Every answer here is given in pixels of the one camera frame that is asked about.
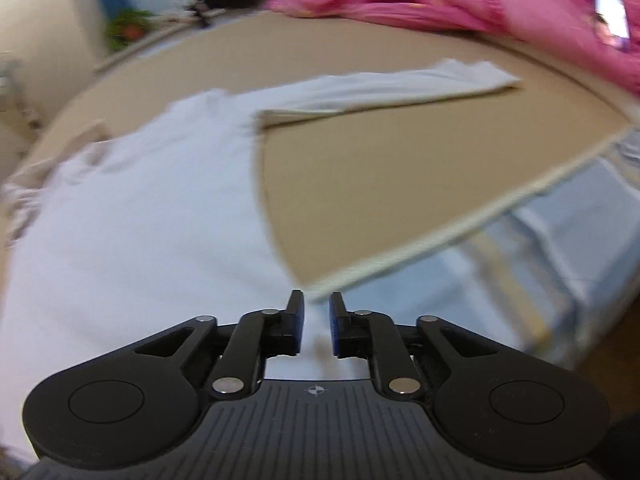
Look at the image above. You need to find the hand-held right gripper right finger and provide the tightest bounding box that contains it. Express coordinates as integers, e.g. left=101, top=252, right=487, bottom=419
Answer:
left=328, top=291, right=501, bottom=401

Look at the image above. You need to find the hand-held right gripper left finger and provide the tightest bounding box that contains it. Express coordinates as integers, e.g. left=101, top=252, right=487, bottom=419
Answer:
left=133, top=289, right=306, bottom=401

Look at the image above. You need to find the white long-sleeve shirt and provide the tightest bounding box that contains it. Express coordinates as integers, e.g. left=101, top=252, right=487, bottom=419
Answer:
left=0, top=58, right=523, bottom=463

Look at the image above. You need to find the beige board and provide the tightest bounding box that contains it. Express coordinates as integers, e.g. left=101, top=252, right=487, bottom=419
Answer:
left=0, top=9, right=636, bottom=302

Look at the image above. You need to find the light blue bedsheet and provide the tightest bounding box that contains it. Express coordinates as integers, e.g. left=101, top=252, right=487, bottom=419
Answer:
left=310, top=132, right=640, bottom=372

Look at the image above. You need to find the green potted plant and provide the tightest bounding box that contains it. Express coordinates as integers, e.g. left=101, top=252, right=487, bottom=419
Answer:
left=106, top=9, right=153, bottom=53

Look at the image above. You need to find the smartphone with lit screen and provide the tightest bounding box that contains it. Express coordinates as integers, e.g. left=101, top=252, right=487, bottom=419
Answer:
left=593, top=0, right=631, bottom=42

